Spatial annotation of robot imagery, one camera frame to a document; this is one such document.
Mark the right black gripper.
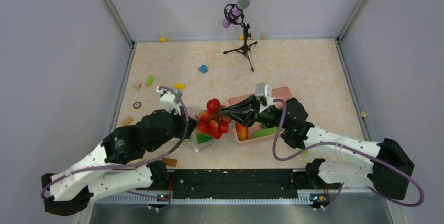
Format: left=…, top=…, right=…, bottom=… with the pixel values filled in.
left=220, top=93, right=290, bottom=129

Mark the clear zip top bag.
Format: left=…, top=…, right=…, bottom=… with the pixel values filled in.
left=186, top=107, right=223, bottom=153

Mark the green bok choy toy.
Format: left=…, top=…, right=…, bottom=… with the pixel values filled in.
left=196, top=133, right=213, bottom=144

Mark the red lychee bunch toy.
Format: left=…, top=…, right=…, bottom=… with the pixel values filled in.
left=197, top=98, right=232, bottom=135

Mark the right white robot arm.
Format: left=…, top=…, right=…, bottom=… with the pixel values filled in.
left=220, top=95, right=414, bottom=200

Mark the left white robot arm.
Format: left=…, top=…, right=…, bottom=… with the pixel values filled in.
left=41, top=110, right=197, bottom=216

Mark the red yellow mango toy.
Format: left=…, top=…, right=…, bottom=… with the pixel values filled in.
left=235, top=123, right=249, bottom=142

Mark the pink perforated plastic basket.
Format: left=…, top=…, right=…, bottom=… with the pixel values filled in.
left=222, top=83, right=293, bottom=147

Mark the green cucumber toy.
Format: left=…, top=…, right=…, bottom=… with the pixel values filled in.
left=251, top=127, right=278, bottom=139

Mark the brown wooden block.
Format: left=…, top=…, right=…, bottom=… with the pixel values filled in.
left=162, top=158, right=178, bottom=167

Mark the yellow rectangular block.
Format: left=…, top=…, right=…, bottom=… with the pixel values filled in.
left=174, top=83, right=185, bottom=89

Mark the small round wheel toy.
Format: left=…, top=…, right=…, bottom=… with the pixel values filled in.
left=133, top=101, right=141, bottom=109

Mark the tan wooden block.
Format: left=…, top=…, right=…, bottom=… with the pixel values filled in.
left=121, top=116, right=134, bottom=126

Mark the green block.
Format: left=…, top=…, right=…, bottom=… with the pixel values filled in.
left=145, top=75, right=154, bottom=86

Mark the blue block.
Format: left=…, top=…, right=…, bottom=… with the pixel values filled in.
left=198, top=65, right=208, bottom=74

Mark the black tripod mic stand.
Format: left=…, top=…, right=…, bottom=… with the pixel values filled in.
left=223, top=22, right=258, bottom=72

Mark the purple microphone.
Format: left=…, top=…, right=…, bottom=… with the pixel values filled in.
left=222, top=0, right=250, bottom=28

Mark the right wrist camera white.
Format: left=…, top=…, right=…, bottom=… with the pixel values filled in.
left=255, top=83, right=273, bottom=108

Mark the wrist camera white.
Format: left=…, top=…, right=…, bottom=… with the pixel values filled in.
left=156, top=86, right=182, bottom=115
left=255, top=83, right=273, bottom=108

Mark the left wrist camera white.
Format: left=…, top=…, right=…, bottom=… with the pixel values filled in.
left=156, top=86, right=182, bottom=115

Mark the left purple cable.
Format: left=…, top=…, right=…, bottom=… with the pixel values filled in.
left=41, top=86, right=191, bottom=212

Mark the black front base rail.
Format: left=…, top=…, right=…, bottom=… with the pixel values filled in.
left=148, top=169, right=338, bottom=200

